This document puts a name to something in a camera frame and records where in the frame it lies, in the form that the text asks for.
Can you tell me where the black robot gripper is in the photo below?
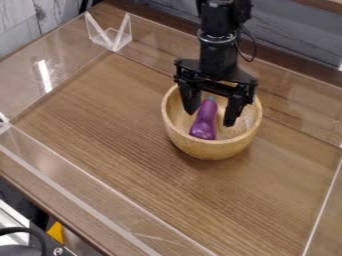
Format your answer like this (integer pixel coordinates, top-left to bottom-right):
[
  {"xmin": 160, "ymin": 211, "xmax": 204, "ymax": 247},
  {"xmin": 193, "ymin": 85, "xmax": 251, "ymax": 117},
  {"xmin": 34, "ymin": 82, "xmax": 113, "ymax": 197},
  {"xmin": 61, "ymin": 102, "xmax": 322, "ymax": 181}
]
[{"xmin": 173, "ymin": 32, "xmax": 257, "ymax": 127}]

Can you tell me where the purple toy eggplant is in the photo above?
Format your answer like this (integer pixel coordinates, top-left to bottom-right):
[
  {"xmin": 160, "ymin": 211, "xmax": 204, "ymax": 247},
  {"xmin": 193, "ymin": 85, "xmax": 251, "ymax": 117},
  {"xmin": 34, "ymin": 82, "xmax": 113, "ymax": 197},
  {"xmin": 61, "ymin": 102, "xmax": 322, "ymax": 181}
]
[{"xmin": 189, "ymin": 96, "xmax": 217, "ymax": 140}]

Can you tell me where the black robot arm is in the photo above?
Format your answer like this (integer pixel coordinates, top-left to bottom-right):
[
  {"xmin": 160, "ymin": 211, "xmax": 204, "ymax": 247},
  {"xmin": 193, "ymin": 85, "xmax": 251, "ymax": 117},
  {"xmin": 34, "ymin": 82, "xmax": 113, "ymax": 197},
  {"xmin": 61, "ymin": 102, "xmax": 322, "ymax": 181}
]
[{"xmin": 173, "ymin": 0, "xmax": 257, "ymax": 127}]

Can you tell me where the brown wooden bowl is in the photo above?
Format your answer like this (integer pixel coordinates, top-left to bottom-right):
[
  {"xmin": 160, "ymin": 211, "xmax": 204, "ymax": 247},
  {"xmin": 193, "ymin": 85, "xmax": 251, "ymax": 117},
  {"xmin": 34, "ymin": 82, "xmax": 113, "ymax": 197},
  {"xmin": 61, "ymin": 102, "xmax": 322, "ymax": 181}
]
[{"xmin": 161, "ymin": 85, "xmax": 263, "ymax": 160}]

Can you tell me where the clear acrylic table barrier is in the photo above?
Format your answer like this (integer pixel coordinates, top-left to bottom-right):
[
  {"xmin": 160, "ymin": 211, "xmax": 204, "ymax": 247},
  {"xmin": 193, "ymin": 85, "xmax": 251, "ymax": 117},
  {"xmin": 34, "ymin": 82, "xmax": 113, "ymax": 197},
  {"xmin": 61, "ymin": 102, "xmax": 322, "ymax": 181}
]
[{"xmin": 0, "ymin": 4, "xmax": 342, "ymax": 256}]

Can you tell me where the yellow black device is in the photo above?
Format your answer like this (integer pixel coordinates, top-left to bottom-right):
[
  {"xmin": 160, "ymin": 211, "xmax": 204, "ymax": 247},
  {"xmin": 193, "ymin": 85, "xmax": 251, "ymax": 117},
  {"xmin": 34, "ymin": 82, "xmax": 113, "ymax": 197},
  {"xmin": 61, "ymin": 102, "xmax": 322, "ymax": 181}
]
[{"xmin": 28, "ymin": 221, "xmax": 77, "ymax": 256}]

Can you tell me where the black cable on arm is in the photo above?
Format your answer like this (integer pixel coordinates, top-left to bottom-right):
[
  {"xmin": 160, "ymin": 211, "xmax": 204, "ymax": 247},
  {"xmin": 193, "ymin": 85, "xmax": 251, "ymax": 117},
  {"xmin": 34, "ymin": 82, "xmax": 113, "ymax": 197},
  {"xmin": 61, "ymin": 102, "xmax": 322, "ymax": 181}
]
[{"xmin": 232, "ymin": 24, "xmax": 259, "ymax": 64}]

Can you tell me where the clear acrylic corner bracket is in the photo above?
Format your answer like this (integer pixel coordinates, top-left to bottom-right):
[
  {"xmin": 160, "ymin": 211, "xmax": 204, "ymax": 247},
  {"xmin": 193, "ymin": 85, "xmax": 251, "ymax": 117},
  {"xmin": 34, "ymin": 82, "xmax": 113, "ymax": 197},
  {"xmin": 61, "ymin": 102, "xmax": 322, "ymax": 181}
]
[{"xmin": 84, "ymin": 12, "xmax": 132, "ymax": 52}]

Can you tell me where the black cable bottom left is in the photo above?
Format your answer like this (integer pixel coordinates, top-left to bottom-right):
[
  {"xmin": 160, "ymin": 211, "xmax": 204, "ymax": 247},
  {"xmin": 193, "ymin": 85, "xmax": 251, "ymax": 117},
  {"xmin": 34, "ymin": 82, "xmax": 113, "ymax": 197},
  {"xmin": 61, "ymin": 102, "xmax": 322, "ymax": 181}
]
[{"xmin": 0, "ymin": 225, "xmax": 48, "ymax": 256}]

